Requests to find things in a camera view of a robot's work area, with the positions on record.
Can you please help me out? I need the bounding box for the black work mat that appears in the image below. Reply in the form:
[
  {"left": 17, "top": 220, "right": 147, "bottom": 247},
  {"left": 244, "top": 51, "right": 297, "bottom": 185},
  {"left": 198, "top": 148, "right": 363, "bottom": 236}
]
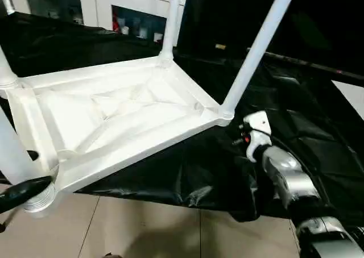
[{"left": 0, "top": 11, "right": 364, "bottom": 222}]

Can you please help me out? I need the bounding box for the dark metal rod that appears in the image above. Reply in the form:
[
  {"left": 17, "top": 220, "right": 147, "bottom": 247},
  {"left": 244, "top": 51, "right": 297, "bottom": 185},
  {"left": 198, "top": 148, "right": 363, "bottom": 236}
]
[{"left": 262, "top": 51, "right": 364, "bottom": 80}]

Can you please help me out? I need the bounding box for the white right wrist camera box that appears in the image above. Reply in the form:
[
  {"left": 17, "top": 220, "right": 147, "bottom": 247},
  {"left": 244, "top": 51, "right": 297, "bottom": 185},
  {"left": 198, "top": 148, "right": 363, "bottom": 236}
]
[{"left": 242, "top": 110, "right": 272, "bottom": 163}]

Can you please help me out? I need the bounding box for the white plastic table leg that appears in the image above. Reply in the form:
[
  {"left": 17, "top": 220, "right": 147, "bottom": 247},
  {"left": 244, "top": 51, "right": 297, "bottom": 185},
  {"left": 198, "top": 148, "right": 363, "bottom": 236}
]
[
  {"left": 0, "top": 45, "right": 20, "bottom": 89},
  {"left": 158, "top": 0, "right": 185, "bottom": 61},
  {"left": 0, "top": 107, "right": 57, "bottom": 213},
  {"left": 219, "top": 0, "right": 299, "bottom": 119}
]

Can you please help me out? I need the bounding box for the white flat board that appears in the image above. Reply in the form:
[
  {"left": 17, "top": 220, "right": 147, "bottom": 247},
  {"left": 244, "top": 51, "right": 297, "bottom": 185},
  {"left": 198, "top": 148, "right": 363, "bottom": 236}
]
[{"left": 333, "top": 79, "right": 364, "bottom": 119}]

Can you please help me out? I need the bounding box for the white plastic table top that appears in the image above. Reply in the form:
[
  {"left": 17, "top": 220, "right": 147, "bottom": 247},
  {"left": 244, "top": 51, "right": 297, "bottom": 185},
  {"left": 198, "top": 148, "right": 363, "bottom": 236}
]
[{"left": 6, "top": 53, "right": 234, "bottom": 193}]

